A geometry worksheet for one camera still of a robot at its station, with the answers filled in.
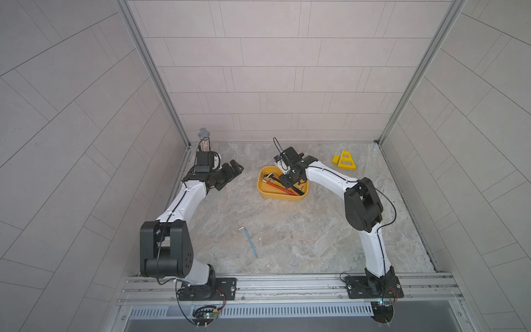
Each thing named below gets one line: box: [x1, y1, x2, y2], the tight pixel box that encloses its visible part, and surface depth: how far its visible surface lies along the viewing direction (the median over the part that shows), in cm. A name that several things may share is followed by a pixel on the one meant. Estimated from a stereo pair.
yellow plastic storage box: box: [257, 166, 310, 201], surface depth 96 cm
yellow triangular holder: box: [345, 150, 357, 171], surface depth 110 cm
